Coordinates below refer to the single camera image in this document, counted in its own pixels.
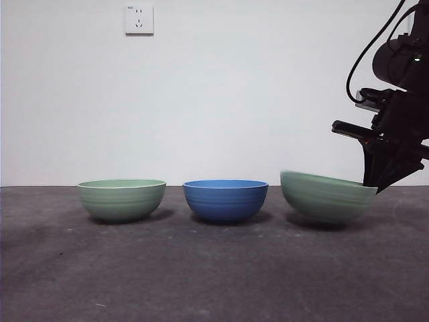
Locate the blue ribbed bowl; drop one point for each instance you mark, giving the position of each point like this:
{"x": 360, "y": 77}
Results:
{"x": 224, "y": 203}

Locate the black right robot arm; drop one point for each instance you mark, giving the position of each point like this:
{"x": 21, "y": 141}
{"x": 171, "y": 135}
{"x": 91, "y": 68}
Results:
{"x": 388, "y": 63}

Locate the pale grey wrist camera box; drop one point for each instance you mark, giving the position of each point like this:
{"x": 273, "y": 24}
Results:
{"x": 365, "y": 105}

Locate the white wall socket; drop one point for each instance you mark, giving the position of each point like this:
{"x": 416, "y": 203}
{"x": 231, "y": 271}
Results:
{"x": 139, "y": 20}

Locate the pale green ribbed bowl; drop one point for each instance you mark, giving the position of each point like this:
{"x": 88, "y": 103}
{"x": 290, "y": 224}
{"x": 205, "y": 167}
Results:
{"x": 326, "y": 204}
{"x": 122, "y": 203}

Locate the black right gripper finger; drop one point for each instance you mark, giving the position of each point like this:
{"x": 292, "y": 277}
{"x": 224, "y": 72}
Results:
{"x": 372, "y": 164}
{"x": 402, "y": 167}

